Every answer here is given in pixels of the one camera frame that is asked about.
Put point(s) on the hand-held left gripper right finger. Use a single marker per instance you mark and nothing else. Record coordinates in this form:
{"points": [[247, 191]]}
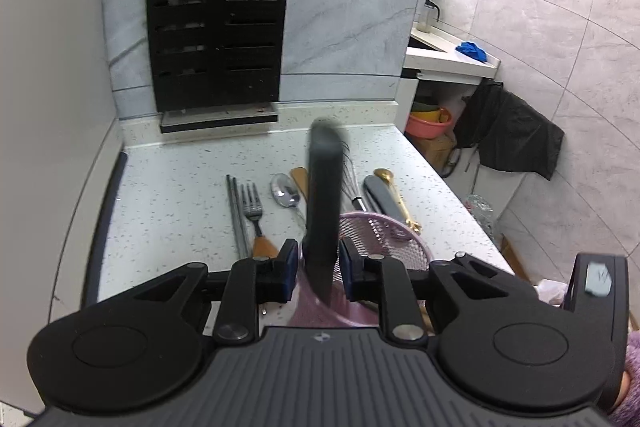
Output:
{"points": [[347, 271]]}

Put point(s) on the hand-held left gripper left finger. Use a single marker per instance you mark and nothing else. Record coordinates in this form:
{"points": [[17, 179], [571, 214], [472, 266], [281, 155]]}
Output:
{"points": [[289, 269]]}

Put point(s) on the pink mesh utensil holder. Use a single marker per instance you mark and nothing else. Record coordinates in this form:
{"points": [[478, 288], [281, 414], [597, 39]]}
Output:
{"points": [[400, 252]]}

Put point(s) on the metal whisk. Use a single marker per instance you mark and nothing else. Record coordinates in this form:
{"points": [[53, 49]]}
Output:
{"points": [[359, 203]]}

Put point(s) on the silver metal spoon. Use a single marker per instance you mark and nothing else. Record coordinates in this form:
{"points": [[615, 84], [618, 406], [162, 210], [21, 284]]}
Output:
{"points": [[285, 192]]}

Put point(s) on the wooden butter knife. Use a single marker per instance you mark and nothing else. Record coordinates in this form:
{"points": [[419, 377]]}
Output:
{"points": [[300, 182]]}

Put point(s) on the gold spoon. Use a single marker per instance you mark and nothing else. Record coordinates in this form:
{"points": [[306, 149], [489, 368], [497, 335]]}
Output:
{"points": [[395, 194]]}

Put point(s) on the person's right forearm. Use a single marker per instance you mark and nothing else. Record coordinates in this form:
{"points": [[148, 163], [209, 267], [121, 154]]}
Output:
{"points": [[632, 357]]}

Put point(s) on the clear plastic bag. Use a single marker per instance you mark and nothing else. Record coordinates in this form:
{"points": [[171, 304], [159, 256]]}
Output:
{"points": [[480, 212]]}

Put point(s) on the cardboard box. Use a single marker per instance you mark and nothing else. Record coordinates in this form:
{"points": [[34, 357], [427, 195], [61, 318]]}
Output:
{"points": [[437, 152]]}

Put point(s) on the pink plastic basin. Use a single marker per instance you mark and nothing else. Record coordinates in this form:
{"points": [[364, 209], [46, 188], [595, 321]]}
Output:
{"points": [[427, 127]]}

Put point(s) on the green plastic basin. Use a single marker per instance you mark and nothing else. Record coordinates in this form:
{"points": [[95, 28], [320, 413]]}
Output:
{"points": [[430, 109]]}

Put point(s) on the black bag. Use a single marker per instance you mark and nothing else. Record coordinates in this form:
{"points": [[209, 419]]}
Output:
{"points": [[510, 132]]}

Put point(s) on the white sink cabinet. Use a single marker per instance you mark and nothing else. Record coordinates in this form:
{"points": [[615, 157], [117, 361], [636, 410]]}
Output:
{"points": [[450, 67]]}

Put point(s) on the black knife block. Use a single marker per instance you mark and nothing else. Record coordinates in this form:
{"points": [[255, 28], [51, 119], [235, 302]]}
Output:
{"points": [[215, 32]]}

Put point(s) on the blue cloth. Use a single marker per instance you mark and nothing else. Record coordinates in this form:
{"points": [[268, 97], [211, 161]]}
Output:
{"points": [[471, 51]]}

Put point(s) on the white countertop appliance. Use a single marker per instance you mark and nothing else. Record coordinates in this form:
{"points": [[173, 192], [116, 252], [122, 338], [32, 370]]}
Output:
{"points": [[50, 107]]}

